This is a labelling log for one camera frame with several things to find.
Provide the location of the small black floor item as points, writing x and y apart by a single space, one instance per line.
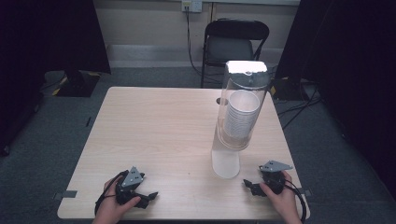
88 121

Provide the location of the black stand base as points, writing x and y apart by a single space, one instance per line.
77 84

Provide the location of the white wall socket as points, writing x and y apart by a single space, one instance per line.
191 5

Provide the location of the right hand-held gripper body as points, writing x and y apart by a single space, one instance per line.
274 179

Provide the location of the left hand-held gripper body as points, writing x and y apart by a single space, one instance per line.
132 179

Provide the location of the black curtain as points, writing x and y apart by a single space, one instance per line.
49 34
348 77

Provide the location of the person's left hand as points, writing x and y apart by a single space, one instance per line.
109 207

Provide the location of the stack of white paper cups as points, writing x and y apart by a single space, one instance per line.
241 115

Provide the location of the person's right hand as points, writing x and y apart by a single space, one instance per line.
288 205

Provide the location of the clear tube cup dispenser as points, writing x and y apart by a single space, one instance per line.
225 165

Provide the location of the grey tape strip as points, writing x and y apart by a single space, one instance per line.
307 192
65 194

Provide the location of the black folding chair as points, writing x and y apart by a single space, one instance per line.
230 46

